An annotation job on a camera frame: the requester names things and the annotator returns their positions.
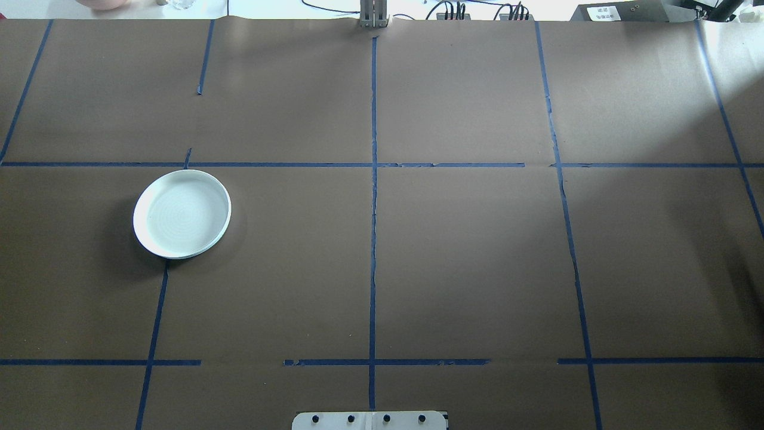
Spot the aluminium corner post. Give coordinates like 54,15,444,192
359,0,390,30

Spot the black box with white label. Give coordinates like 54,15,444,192
569,1,697,23

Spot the white round plate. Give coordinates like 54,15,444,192
133,169,232,258

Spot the light blue round plate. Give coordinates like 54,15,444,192
167,197,233,260

